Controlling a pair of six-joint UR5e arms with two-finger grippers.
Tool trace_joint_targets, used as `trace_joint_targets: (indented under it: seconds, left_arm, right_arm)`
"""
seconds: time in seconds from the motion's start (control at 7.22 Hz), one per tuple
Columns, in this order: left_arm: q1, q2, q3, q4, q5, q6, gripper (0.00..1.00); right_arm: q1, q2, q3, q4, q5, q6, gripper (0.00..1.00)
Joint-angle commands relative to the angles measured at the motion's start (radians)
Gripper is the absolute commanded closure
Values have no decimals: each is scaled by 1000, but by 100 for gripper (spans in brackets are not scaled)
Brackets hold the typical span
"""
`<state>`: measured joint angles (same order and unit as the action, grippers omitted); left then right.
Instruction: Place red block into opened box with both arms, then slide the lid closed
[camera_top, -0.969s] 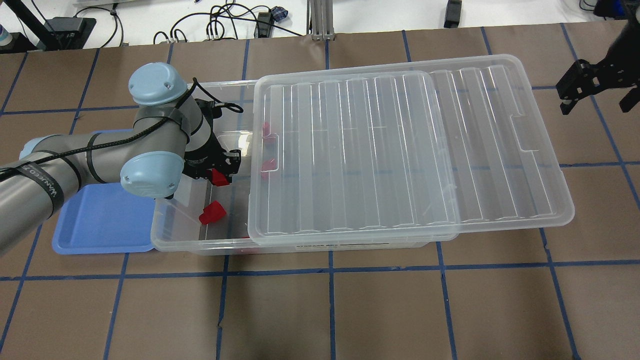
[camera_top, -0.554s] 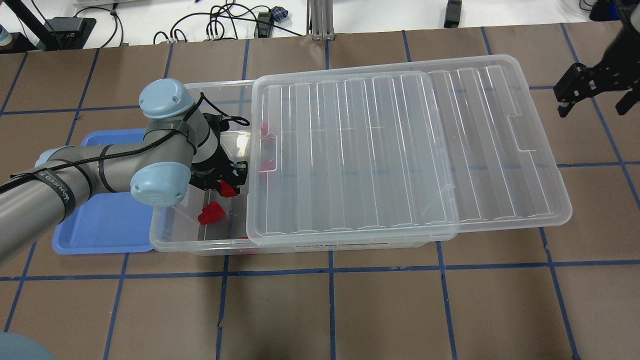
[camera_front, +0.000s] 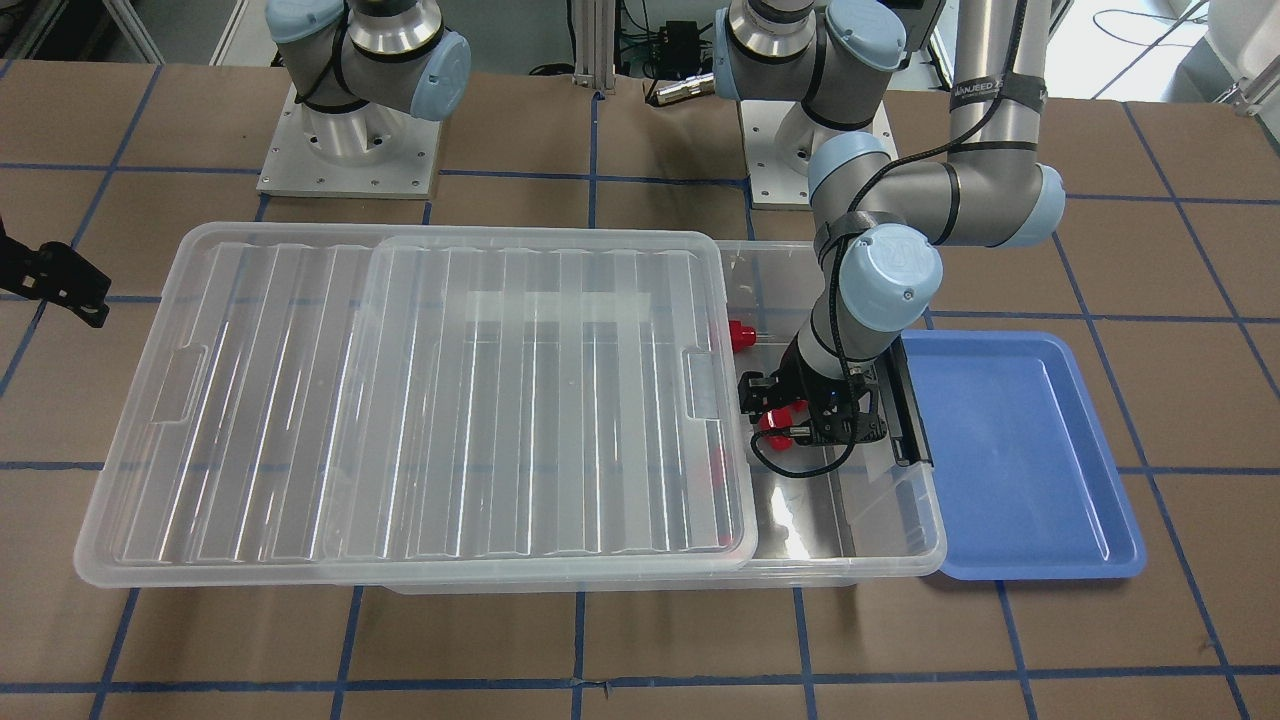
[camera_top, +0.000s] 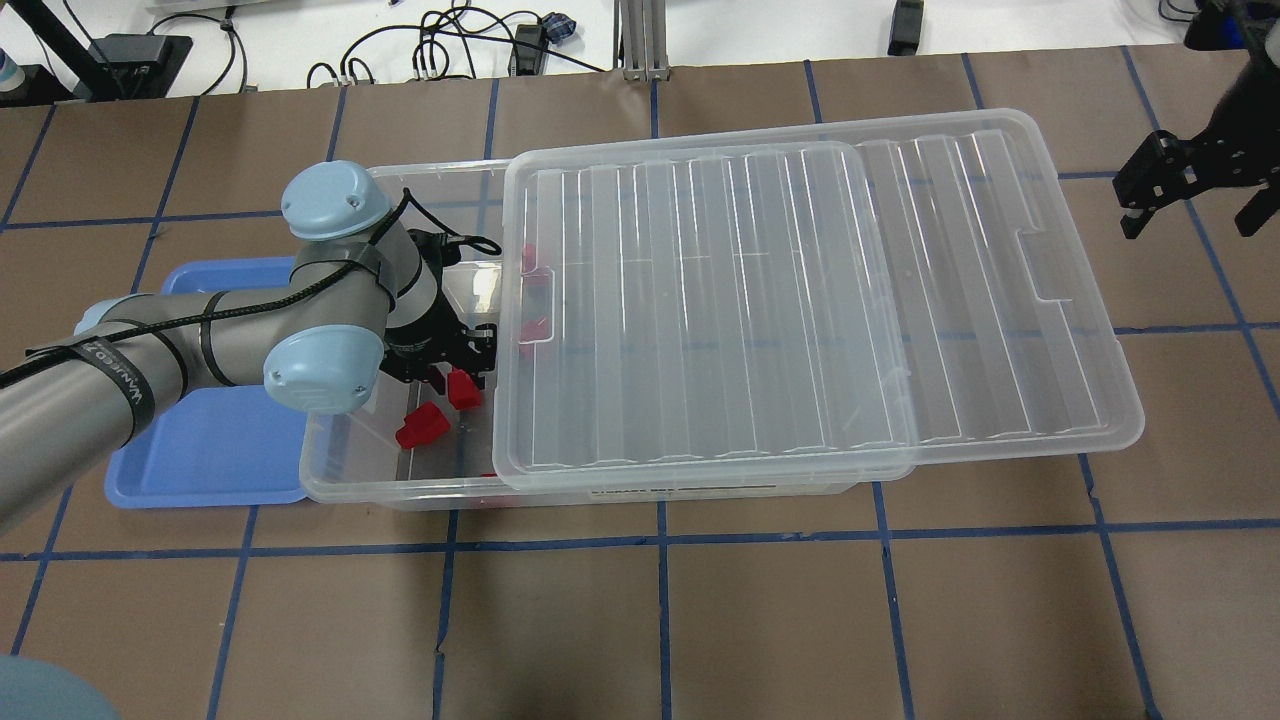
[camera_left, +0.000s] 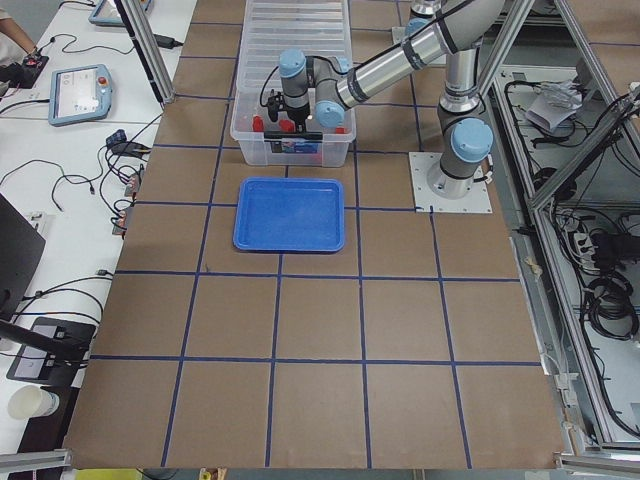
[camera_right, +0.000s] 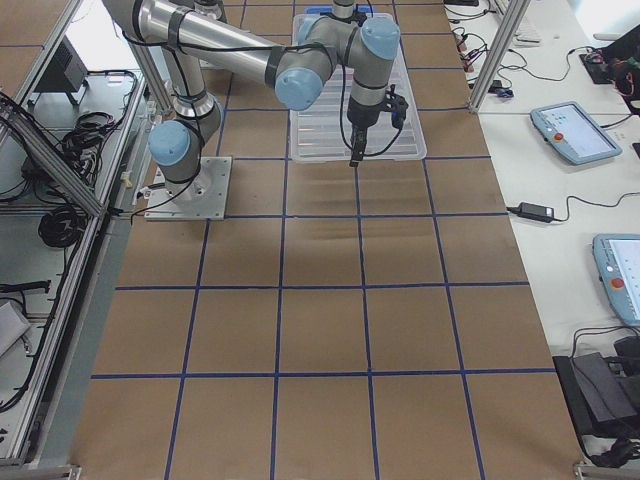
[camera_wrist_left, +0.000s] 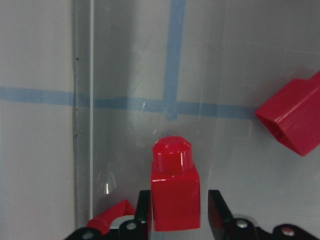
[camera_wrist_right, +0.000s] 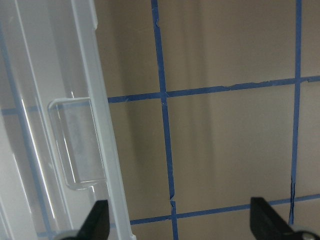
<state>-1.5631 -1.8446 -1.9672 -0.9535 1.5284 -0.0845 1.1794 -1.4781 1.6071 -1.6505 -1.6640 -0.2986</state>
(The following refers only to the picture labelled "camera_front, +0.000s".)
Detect clear plastic box lid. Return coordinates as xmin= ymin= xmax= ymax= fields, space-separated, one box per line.
xmin=74 ymin=222 xmax=759 ymax=592

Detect black box latch handle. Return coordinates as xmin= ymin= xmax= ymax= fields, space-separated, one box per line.
xmin=874 ymin=336 xmax=933 ymax=468

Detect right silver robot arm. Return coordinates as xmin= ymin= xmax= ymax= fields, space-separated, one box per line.
xmin=1 ymin=33 xmax=814 ymax=466

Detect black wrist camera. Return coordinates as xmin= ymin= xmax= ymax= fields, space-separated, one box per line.
xmin=809 ymin=386 xmax=890 ymax=446

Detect red block under lid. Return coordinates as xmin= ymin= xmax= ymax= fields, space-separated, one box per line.
xmin=728 ymin=320 xmax=759 ymax=354
xmin=707 ymin=446 xmax=726 ymax=493

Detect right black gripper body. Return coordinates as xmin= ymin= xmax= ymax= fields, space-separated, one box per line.
xmin=0 ymin=222 xmax=36 ymax=296

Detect aluminium frame post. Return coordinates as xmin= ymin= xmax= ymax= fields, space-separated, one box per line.
xmin=568 ymin=1 xmax=618 ymax=96

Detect clear plastic storage box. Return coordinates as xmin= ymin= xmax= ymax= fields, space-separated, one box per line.
xmin=333 ymin=227 xmax=929 ymax=593

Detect red block from tray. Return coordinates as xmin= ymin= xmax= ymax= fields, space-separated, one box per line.
xmin=755 ymin=400 xmax=808 ymax=452

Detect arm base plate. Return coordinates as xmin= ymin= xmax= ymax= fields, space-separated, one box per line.
xmin=737 ymin=100 xmax=842 ymax=211
xmin=256 ymin=87 xmax=444 ymax=200

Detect blue plastic tray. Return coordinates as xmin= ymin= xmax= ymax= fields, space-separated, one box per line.
xmin=902 ymin=331 xmax=1148 ymax=582

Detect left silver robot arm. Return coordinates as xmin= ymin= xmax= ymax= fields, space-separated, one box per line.
xmin=712 ymin=1 xmax=1066 ymax=446

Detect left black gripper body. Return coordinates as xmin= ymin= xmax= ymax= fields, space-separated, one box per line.
xmin=769 ymin=334 xmax=879 ymax=407

